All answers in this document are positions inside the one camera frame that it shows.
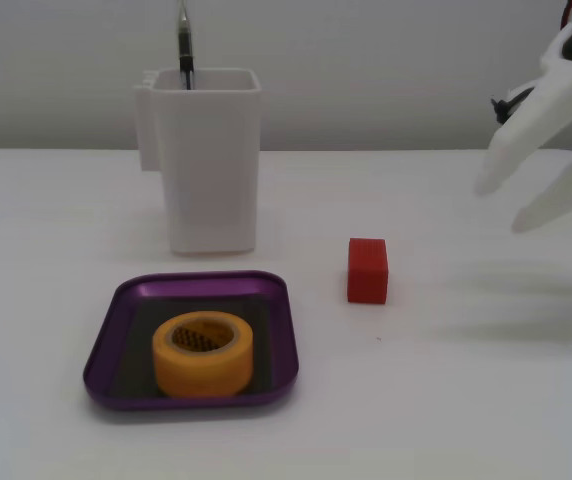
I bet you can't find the yellow tape roll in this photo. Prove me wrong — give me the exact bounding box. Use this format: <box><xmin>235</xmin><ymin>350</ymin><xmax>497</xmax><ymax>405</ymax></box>
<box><xmin>152</xmin><ymin>310</ymin><xmax>256</xmax><ymax>400</ymax></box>

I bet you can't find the white plastic pen holder box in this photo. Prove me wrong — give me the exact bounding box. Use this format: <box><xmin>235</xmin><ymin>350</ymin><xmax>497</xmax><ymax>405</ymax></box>
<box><xmin>133</xmin><ymin>67</ymin><xmax>261</xmax><ymax>257</ymax></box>

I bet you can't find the red rectangular block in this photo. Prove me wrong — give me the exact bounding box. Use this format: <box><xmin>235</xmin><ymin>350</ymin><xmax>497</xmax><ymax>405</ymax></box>
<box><xmin>347</xmin><ymin>237</ymin><xmax>390</xmax><ymax>305</ymax></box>

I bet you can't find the clear black ballpoint pen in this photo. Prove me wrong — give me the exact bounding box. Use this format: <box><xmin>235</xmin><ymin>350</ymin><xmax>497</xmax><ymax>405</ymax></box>
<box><xmin>174</xmin><ymin>0</ymin><xmax>197</xmax><ymax>92</ymax></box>

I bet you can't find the purple metal tray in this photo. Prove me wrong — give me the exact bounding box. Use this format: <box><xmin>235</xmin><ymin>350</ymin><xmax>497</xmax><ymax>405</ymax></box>
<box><xmin>83</xmin><ymin>270</ymin><xmax>301</xmax><ymax>412</ymax></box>

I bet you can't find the black cable with clips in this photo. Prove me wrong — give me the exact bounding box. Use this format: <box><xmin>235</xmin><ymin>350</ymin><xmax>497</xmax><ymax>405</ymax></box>
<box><xmin>489</xmin><ymin>85</ymin><xmax>537</xmax><ymax>125</ymax></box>

